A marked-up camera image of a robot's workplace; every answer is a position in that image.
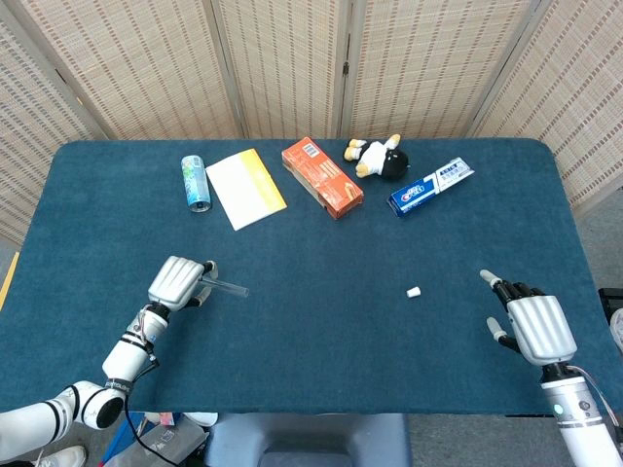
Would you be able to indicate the blue table cloth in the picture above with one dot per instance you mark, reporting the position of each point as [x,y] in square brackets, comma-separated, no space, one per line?
[311,350]

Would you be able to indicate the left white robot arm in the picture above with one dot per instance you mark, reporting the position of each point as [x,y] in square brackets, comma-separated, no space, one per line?
[124,360]

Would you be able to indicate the small white cap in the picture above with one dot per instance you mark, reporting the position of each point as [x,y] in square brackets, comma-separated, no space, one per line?
[414,292]

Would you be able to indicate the woven folding screen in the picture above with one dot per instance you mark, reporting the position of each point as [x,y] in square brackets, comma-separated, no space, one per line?
[292,63]

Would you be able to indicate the orange cardboard box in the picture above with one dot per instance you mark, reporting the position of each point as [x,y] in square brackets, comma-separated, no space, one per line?
[323,177]

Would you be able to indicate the blue flat item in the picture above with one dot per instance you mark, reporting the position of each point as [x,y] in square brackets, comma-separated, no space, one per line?
[121,438]

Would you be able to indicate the plush penguin toy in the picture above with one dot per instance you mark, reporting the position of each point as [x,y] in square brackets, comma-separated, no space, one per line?
[384,160]

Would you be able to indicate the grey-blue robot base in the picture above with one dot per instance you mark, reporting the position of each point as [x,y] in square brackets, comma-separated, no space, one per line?
[311,438]

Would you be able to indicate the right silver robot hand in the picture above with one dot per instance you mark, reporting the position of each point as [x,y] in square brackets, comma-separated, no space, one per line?
[540,326]

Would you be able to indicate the blue toothpaste box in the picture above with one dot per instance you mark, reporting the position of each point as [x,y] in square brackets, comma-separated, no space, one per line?
[428,187]

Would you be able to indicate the light blue beverage can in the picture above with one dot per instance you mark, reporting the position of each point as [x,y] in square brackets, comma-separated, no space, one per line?
[195,185]

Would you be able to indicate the clear plastic tube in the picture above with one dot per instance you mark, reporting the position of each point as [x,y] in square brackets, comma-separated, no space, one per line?
[233,289]

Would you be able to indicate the white and yellow notebook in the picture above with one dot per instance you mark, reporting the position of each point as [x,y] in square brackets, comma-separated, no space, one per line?
[243,192]

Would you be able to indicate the grey bag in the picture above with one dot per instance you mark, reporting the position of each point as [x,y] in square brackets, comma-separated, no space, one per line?
[165,442]

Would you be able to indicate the white round object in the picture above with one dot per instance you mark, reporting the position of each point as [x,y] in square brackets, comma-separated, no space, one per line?
[617,331]

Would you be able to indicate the white shoe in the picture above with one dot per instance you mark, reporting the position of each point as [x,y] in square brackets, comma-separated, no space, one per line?
[202,418]
[65,457]

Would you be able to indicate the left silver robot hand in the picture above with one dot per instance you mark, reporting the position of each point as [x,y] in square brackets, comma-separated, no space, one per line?
[175,284]

